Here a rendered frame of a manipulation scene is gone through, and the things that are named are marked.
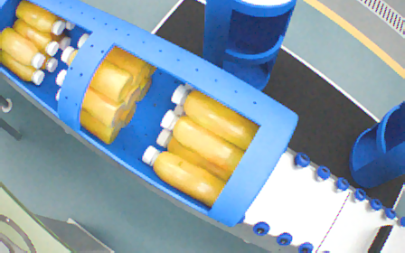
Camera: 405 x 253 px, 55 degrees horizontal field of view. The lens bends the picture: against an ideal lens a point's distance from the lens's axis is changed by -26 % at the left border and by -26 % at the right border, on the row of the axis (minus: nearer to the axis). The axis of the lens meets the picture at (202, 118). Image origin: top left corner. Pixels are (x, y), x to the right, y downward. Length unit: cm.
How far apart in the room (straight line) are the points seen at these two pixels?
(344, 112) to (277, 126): 124
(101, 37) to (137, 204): 125
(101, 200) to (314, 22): 140
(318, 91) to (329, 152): 28
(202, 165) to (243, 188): 22
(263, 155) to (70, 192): 143
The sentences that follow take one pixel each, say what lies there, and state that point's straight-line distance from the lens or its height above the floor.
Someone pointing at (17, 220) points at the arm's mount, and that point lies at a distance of 117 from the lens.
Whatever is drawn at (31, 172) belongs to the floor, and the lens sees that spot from 231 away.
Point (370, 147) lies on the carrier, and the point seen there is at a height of 16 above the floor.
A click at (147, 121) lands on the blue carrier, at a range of 123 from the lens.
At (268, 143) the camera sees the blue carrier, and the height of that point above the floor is 123.
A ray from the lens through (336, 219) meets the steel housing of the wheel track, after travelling 128.
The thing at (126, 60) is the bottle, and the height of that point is 114.
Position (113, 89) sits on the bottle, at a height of 118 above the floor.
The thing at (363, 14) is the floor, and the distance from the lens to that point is 266.
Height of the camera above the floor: 214
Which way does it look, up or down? 75 degrees down
